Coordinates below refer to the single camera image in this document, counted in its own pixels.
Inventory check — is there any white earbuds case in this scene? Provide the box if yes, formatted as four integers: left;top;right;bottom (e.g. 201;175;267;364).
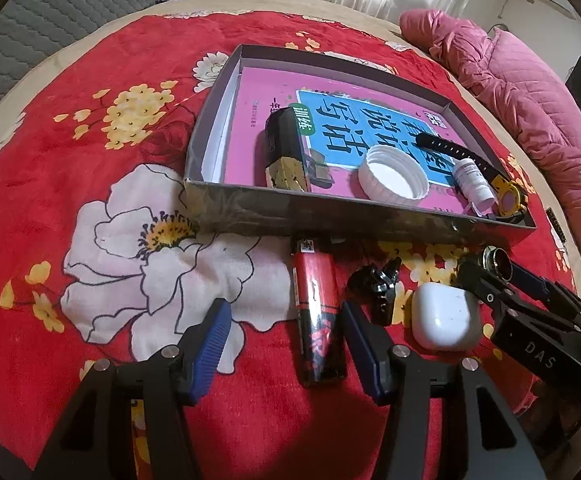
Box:
411;282;482;352

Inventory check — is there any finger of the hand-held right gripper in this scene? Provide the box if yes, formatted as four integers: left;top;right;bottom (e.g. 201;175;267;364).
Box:
457;259;517;317
510;262;572;307

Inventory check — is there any yellow and black wristwatch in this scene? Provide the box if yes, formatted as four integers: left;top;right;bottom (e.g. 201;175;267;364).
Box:
415;132;528;223

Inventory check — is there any pink quilted duvet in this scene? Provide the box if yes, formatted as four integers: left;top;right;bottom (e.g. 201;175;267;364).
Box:
399;8;581;268

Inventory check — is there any pink and blue book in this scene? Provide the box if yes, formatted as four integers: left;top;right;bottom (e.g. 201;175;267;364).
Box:
223;65;476;216

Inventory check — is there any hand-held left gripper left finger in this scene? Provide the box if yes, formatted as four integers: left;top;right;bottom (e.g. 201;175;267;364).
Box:
30;297;234;480

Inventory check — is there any shallow grey cardboard box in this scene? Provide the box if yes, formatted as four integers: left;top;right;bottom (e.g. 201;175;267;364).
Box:
184;44;537;248

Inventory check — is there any grey quilted headboard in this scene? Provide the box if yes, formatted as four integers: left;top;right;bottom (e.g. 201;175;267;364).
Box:
0;0;191;133

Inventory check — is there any small round metal cap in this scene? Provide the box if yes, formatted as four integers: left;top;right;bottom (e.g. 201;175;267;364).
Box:
483;246;516;281

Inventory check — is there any small white bottle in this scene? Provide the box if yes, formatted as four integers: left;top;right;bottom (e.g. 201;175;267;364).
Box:
453;158;496;218

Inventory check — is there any white ribbed plastic lid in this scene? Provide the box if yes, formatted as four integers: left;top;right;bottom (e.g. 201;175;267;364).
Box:
359;146;430;206

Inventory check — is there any red floral blanket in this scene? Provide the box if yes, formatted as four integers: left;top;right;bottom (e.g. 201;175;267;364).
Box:
0;10;578;480

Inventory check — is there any small black plastic clip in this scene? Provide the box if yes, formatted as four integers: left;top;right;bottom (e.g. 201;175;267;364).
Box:
346;256;402;326

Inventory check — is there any small grey rectangular object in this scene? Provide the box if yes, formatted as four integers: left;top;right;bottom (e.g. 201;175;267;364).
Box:
306;152;333;186

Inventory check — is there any black rectangular box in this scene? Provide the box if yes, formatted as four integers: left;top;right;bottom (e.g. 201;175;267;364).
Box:
256;107;316;193

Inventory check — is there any red and black lighter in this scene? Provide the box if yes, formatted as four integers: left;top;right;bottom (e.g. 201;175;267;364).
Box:
290;237;348;388

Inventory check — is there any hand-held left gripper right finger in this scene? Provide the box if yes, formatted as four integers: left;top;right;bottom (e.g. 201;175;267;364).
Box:
341;299;548;480

